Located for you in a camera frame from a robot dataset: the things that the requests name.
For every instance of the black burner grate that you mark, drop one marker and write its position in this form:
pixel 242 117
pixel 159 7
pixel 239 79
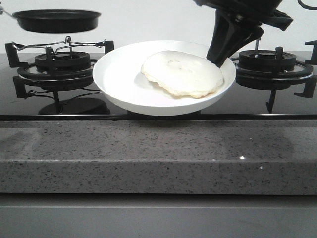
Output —
pixel 49 74
pixel 303 73

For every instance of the black burner head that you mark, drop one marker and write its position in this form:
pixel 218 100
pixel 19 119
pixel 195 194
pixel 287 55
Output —
pixel 265 60
pixel 64 61

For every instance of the white fried egg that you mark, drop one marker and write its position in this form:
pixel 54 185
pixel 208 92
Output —
pixel 183 74

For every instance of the left black burner grate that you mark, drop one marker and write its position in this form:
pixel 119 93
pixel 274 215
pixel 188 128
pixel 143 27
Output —
pixel 49 74

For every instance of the white round plate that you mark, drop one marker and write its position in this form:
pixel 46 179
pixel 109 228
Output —
pixel 118 75

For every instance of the grey cabinet front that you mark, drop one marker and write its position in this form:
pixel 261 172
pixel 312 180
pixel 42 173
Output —
pixel 157 216

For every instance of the black frying pan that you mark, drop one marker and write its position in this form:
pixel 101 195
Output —
pixel 55 21

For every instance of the right black burner head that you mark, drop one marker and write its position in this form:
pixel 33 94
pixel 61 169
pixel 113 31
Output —
pixel 265 60

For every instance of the right black burner grate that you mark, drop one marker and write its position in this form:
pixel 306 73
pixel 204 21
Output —
pixel 303 73

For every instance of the black glass stove top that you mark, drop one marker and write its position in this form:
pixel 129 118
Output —
pixel 239 103

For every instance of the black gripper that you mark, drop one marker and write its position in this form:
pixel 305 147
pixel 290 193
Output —
pixel 229 37

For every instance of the left black burner head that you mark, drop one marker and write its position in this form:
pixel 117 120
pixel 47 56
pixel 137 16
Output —
pixel 64 61

